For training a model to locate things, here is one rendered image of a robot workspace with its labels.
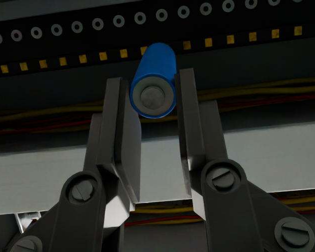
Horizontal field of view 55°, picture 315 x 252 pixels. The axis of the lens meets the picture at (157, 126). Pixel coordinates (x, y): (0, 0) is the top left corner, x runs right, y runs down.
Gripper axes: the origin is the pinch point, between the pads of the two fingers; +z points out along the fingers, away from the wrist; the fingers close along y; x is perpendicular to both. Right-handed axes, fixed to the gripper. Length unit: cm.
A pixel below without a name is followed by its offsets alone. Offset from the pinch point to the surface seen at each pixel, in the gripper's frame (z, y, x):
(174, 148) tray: 4.7, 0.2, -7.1
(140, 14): 19.6, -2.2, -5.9
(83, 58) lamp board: 17.7, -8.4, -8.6
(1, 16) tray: 19.9, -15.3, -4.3
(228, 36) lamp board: 17.9, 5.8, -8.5
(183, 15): 19.3, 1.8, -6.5
